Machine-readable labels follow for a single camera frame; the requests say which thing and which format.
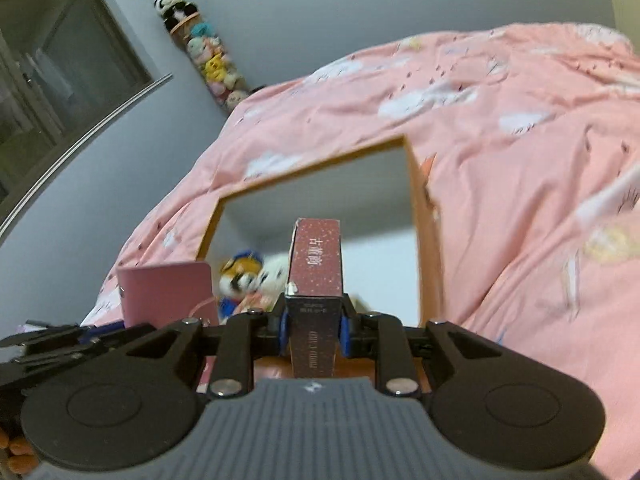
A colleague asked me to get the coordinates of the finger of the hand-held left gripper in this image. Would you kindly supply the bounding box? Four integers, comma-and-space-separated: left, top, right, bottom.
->
10, 324, 157, 368
0, 319, 126, 350

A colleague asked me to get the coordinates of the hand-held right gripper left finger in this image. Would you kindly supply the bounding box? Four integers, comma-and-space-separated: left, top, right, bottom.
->
122, 307, 291, 400

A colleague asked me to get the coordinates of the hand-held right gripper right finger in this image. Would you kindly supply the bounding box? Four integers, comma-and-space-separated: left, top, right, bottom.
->
339, 305, 506, 397

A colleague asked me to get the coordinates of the white plush toy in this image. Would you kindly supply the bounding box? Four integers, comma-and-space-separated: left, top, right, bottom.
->
245, 254, 291, 313

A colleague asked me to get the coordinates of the dark red speckled box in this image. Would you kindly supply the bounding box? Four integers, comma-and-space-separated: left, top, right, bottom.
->
284, 217, 346, 378

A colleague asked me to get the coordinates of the tiger plush with blue hat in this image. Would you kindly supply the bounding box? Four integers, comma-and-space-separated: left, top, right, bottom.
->
219, 251, 264, 318

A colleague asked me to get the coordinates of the pink box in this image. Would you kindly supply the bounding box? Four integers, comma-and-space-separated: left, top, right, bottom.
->
117, 261, 221, 328

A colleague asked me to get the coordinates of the orange cardboard box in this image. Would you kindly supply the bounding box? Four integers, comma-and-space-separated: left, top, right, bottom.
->
197, 135, 446, 396

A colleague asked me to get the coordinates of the pink cloud print blanket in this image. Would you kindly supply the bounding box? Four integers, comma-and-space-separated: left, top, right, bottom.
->
80, 22, 640, 476

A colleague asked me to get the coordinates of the dark framed window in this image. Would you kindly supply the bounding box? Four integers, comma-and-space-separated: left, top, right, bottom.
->
0, 0, 173, 241

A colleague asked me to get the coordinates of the clear tube of plush toys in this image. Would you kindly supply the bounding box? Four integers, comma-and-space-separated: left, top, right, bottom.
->
170, 14, 251, 113

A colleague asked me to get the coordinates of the panda plush toy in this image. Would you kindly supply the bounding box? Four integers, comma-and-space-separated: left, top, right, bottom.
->
153, 0, 200, 31

